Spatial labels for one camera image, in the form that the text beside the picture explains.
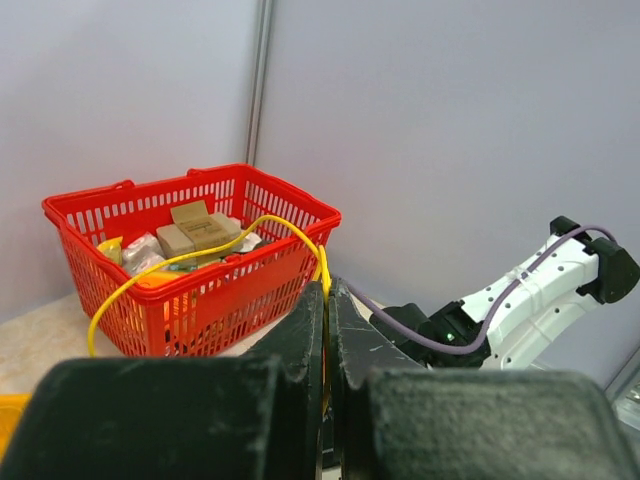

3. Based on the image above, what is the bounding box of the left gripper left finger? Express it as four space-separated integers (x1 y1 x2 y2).
242 282 324 383

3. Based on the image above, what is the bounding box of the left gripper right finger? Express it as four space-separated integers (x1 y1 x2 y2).
327 277 426 391

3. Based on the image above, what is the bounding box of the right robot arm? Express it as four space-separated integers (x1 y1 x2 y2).
369 216 639 370

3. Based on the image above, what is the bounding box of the red plastic shopping basket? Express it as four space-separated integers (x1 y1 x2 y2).
42 164 341 356

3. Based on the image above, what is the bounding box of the brown cardboard box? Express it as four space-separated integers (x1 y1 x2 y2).
156 200 242 258

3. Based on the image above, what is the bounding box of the yellow snack packet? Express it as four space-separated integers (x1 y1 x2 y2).
97 236 123 265

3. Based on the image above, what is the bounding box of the yellow plastic bin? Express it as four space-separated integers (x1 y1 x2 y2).
0 394 31 451

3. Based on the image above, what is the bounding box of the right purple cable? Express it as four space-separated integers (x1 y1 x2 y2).
344 224 617 357

